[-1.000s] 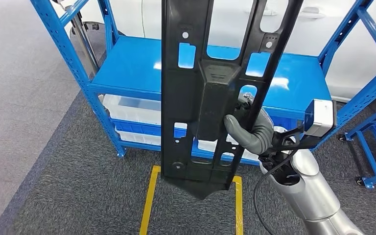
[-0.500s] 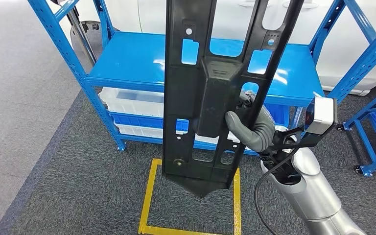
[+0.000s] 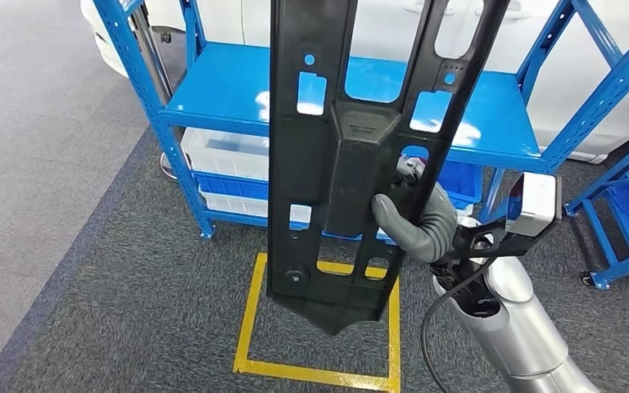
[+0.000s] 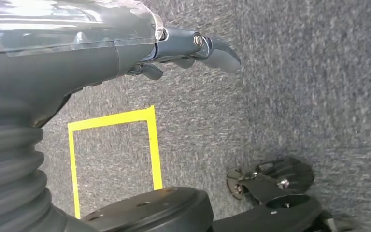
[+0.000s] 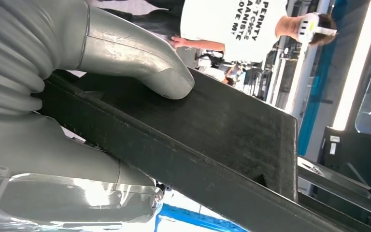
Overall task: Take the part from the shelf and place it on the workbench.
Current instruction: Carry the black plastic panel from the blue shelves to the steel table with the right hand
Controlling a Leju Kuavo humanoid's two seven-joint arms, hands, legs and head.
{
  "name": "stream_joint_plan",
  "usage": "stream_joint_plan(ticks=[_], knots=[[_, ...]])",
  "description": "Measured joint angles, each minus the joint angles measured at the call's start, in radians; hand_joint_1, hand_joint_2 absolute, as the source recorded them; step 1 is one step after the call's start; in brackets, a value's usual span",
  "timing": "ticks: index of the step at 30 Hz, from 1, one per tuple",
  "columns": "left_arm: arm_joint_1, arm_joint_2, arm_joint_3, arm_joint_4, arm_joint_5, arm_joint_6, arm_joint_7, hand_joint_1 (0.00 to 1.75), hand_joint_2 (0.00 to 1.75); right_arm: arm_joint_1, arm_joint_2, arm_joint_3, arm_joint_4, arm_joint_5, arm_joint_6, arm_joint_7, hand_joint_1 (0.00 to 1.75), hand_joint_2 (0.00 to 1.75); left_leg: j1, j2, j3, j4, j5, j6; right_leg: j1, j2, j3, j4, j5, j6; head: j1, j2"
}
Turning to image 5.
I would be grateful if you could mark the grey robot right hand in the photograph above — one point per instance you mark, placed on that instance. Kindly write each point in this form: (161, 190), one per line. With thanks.
(60, 192)

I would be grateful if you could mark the blue steel shelf rack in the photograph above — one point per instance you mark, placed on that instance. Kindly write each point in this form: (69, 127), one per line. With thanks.
(198, 220)

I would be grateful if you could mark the person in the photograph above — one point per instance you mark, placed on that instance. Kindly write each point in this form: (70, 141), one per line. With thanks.
(236, 28)

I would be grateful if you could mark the black cabinet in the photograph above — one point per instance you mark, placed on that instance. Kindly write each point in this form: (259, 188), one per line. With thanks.
(348, 160)

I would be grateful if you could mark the white VR headset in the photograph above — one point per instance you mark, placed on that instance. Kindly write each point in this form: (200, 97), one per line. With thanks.
(307, 27)

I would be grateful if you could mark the white light strip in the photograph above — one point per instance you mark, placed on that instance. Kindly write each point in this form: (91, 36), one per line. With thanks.
(358, 64)

